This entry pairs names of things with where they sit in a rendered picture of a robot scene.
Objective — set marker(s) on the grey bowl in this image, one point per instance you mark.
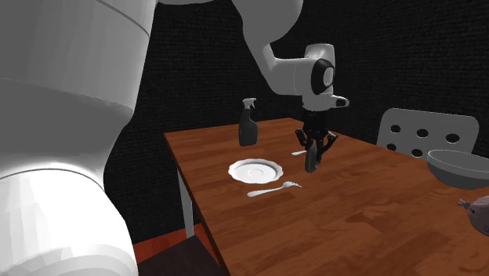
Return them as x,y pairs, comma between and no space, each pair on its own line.
458,168

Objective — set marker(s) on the dark grey spray bottle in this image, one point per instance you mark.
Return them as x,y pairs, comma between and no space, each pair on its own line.
248,132

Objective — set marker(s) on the grey rounded object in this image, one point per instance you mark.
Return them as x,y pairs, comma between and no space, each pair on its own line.
482,216

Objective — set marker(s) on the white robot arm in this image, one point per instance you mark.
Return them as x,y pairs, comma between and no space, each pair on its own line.
57,114

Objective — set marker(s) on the small white utensil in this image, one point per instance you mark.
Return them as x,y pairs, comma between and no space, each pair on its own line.
298,153

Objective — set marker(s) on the dark grey oval object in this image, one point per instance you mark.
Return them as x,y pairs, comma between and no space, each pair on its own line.
312,160

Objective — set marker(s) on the white scalloped plate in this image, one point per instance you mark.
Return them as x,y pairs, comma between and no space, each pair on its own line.
256,171

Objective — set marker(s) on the white fork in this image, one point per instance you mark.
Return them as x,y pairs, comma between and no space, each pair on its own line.
267,190

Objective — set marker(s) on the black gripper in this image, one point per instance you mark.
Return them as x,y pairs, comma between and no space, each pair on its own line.
316,121

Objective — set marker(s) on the grey chair with holes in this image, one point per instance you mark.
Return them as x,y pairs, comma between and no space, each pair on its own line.
435,122

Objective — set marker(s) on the brown wooden table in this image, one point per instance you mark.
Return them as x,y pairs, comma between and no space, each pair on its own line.
324,229

